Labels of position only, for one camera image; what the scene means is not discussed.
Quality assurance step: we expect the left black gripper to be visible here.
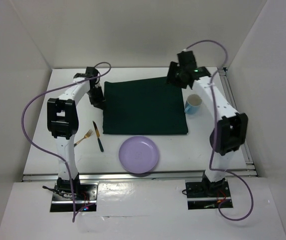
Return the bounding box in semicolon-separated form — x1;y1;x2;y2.
86;85;105;110

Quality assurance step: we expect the dark green cloth napkin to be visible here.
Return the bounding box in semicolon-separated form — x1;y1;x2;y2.
103;77;188;136

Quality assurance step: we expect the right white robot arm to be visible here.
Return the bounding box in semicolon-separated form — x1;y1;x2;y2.
166;50;248;197

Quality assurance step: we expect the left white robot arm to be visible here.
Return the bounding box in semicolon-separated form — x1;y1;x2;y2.
47;67;106;200

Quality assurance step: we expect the blue mug white inside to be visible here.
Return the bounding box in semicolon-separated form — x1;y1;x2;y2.
184;94;202;115

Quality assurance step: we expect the lilac plastic plate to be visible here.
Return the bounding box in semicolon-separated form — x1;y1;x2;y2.
118;136;160;174

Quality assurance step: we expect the gold knife green handle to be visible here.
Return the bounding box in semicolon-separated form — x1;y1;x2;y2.
92;121;104;152

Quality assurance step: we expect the gold fork green handle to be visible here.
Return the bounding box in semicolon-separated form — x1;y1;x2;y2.
74;129;93;147

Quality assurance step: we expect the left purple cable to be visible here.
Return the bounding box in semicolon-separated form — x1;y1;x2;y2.
21;61;112;223

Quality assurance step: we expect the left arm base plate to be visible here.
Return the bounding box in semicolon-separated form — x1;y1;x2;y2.
43;183;98;213

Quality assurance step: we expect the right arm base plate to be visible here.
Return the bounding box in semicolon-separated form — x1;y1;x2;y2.
182;181;233;210

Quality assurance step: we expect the aluminium rail front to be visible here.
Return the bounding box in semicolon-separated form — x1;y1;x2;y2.
22;167;258;181

